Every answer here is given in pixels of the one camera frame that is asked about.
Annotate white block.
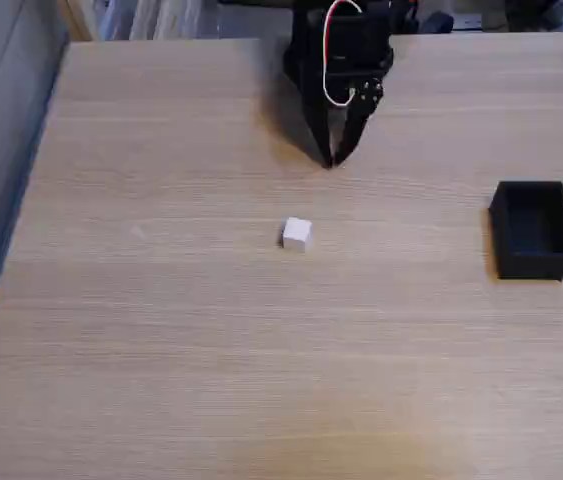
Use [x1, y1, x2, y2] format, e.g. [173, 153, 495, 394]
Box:
[280, 216, 314, 254]

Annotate black open box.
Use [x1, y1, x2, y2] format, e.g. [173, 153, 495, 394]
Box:
[488, 180, 563, 282]

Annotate dark blue background object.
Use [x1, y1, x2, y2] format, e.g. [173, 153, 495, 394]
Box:
[418, 12, 456, 35]

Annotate light wooden beam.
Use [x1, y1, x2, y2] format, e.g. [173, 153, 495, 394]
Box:
[57, 0, 101, 42]

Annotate white and red gripper cable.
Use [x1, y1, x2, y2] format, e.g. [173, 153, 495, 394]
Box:
[321, 0, 365, 108]

